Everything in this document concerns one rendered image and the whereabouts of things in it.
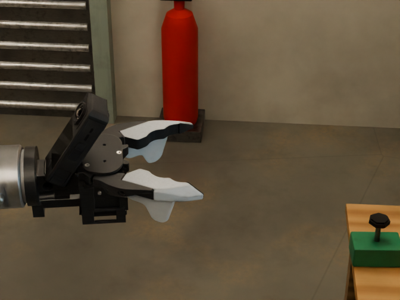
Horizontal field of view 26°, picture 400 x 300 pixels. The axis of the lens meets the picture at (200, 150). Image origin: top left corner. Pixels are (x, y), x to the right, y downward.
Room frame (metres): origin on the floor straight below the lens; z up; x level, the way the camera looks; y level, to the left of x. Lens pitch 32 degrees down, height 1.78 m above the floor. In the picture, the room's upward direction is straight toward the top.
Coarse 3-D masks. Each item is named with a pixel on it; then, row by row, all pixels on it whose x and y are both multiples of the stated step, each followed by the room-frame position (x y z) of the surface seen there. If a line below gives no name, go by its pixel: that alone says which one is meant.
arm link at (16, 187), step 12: (0, 156) 0.84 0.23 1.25; (12, 156) 0.84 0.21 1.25; (0, 168) 0.83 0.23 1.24; (12, 168) 0.83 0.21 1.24; (0, 180) 0.82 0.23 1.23; (12, 180) 0.82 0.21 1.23; (0, 192) 0.82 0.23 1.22; (12, 192) 0.82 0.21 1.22; (24, 192) 0.83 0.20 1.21; (0, 204) 0.82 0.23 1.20; (12, 204) 0.82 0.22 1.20; (24, 204) 0.84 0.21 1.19
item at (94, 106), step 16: (96, 96) 0.86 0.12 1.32; (80, 112) 0.84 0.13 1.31; (96, 112) 0.83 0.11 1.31; (64, 128) 0.87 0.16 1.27; (80, 128) 0.83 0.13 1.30; (96, 128) 0.83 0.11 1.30; (64, 144) 0.84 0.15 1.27; (80, 144) 0.83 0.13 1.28; (48, 160) 0.86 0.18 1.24; (64, 160) 0.83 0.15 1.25; (80, 160) 0.83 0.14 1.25; (48, 176) 0.83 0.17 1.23; (64, 176) 0.83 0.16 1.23
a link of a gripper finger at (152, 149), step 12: (156, 120) 0.93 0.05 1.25; (168, 120) 0.93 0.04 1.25; (120, 132) 0.91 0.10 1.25; (132, 132) 0.91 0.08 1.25; (144, 132) 0.91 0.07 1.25; (156, 132) 0.91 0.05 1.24; (168, 132) 0.92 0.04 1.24; (180, 132) 0.93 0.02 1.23; (132, 144) 0.89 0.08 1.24; (144, 144) 0.90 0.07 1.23; (156, 144) 0.92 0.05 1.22; (132, 156) 0.91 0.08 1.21; (144, 156) 0.92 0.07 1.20; (156, 156) 0.93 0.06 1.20
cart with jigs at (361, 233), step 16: (352, 208) 1.75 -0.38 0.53; (368, 208) 1.75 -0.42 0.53; (384, 208) 1.75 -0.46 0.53; (352, 224) 1.69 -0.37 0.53; (368, 224) 1.69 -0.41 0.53; (384, 224) 1.54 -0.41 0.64; (352, 240) 1.56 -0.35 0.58; (368, 240) 1.56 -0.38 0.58; (384, 240) 1.56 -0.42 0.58; (352, 256) 1.54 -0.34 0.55; (368, 256) 1.53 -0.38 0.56; (384, 256) 1.53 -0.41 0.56; (352, 272) 1.53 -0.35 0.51; (368, 272) 1.51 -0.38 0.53; (384, 272) 1.51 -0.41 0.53; (352, 288) 1.71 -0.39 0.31; (368, 288) 1.45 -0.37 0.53; (384, 288) 1.45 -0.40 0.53
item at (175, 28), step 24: (168, 0) 3.01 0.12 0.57; (168, 24) 3.00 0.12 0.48; (192, 24) 3.01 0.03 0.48; (168, 48) 2.98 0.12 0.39; (192, 48) 2.99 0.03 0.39; (168, 72) 2.99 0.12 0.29; (192, 72) 2.99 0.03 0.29; (168, 96) 2.99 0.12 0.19; (192, 96) 2.99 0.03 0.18; (192, 120) 2.99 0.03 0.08
